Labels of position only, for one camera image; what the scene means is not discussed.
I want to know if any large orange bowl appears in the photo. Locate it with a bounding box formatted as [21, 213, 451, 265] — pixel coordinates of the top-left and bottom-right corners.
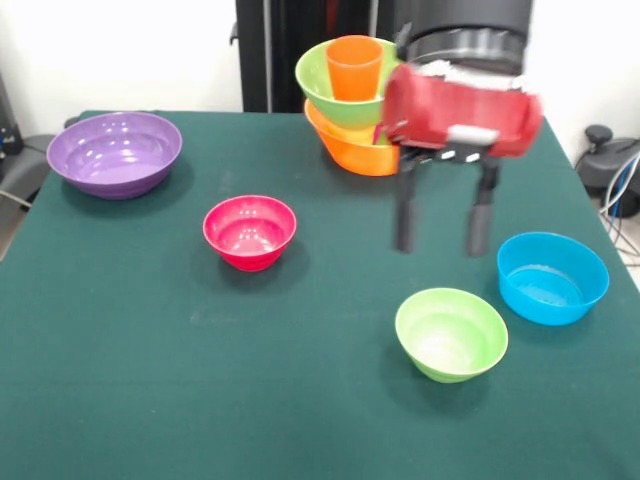
[303, 98, 404, 178]

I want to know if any small green bowl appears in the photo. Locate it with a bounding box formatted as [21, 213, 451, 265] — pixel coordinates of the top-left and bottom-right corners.
[394, 287, 510, 385]

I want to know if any red-orange cup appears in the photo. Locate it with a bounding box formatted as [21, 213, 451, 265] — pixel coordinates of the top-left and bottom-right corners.
[325, 34, 385, 103]

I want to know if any pink bowl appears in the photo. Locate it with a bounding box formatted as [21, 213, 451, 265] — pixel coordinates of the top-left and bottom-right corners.
[202, 194, 298, 273]

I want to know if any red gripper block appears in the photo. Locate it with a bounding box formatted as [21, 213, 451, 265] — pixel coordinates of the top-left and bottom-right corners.
[381, 62, 546, 259]

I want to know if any blue bowl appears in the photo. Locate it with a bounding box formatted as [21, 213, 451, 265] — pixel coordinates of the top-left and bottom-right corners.
[496, 231, 611, 328]

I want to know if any dark green table cloth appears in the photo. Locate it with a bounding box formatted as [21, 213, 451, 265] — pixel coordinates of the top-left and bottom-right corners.
[0, 109, 640, 480]

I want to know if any purple bowl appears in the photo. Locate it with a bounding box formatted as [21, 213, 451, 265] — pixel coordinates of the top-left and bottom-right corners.
[45, 111, 184, 201]

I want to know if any bundle of floor cables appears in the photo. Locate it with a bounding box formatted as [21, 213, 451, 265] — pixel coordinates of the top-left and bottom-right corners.
[599, 149, 640, 259]

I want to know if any large green bowl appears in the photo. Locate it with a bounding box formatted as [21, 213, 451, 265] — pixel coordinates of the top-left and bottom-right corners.
[294, 35, 404, 131]

